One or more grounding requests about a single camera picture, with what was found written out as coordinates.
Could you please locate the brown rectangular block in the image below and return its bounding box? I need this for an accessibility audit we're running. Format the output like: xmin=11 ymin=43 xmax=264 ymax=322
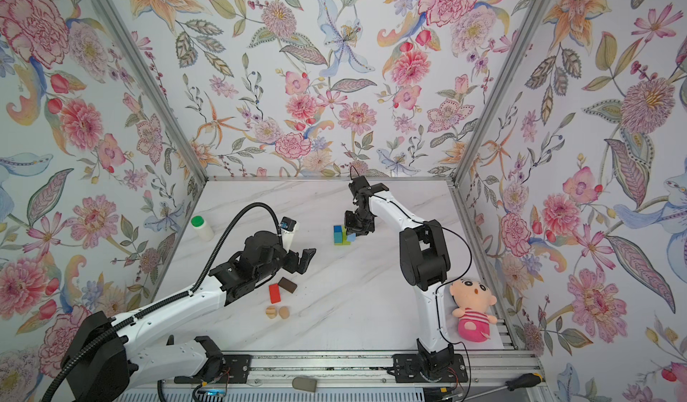
xmin=277 ymin=277 xmax=298 ymax=294

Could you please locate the red rectangular block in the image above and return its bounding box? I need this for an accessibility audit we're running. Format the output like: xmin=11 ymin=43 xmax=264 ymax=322
xmin=268 ymin=284 xmax=281 ymax=305

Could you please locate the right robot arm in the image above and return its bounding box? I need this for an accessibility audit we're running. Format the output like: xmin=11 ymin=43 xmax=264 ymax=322
xmin=345 ymin=176 xmax=454 ymax=382

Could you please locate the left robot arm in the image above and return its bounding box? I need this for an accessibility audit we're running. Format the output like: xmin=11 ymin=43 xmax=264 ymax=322
xmin=42 ymin=231 xmax=317 ymax=401

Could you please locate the natural wood round block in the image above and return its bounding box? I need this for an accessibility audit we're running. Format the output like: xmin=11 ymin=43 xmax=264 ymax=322
xmin=266 ymin=305 xmax=278 ymax=319
xmin=278 ymin=306 xmax=290 ymax=320

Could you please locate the white bottle green cap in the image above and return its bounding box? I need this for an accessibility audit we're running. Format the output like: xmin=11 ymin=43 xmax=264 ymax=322
xmin=191 ymin=215 xmax=215 ymax=242

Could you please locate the grey oval tag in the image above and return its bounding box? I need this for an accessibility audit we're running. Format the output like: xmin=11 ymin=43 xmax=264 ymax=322
xmin=292 ymin=376 xmax=318 ymax=393

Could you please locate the pink plush doll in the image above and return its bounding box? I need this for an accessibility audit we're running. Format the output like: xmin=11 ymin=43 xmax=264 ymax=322
xmin=449 ymin=280 xmax=497 ymax=343

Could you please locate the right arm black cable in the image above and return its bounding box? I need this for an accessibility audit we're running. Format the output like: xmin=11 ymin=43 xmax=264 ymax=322
xmin=348 ymin=164 xmax=473 ymax=398

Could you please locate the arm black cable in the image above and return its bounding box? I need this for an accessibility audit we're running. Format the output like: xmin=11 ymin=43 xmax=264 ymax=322
xmin=348 ymin=164 xmax=473 ymax=398
xmin=39 ymin=202 xmax=283 ymax=402

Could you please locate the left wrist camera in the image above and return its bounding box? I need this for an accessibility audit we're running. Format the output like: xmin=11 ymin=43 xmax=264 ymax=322
xmin=280 ymin=217 xmax=298 ymax=251

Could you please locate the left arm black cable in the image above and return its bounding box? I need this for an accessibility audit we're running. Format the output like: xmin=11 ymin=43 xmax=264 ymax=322
xmin=39 ymin=202 xmax=283 ymax=402

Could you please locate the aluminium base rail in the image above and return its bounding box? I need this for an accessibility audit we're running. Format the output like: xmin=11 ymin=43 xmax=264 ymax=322
xmin=128 ymin=350 xmax=546 ymax=392

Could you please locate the black handled screwdriver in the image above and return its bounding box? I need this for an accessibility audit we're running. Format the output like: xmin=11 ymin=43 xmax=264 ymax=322
xmin=463 ymin=373 xmax=544 ymax=401

